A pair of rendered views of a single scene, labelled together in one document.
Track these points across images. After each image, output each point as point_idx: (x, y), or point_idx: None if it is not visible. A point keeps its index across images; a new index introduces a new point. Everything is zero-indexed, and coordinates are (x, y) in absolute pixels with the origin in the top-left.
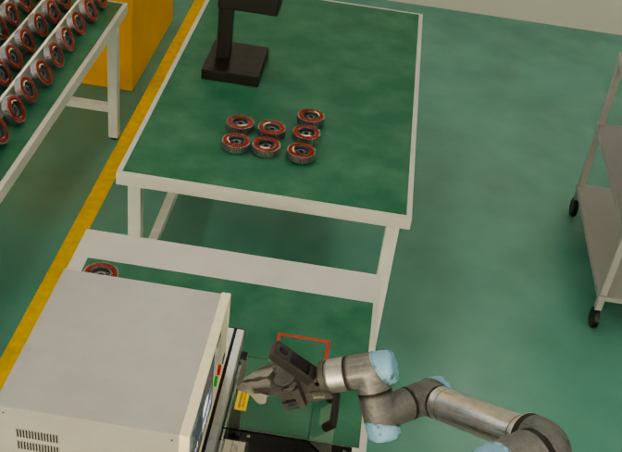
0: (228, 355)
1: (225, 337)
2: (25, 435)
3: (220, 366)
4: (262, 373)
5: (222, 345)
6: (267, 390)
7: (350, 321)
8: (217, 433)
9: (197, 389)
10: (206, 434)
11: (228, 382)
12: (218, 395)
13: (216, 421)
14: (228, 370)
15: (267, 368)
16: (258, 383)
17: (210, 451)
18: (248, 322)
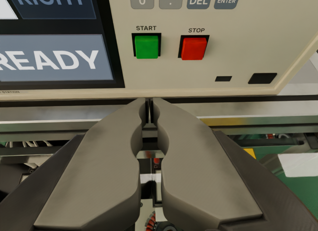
0: (287, 97)
1: (310, 22)
2: None
3: (200, 42)
4: (189, 154)
5: (268, 13)
6: (0, 214)
7: None
8: (59, 119)
9: None
10: (56, 102)
11: (213, 111)
12: (170, 102)
13: (92, 111)
14: (244, 105)
15: (240, 176)
16: (107, 150)
17: (5, 117)
18: None
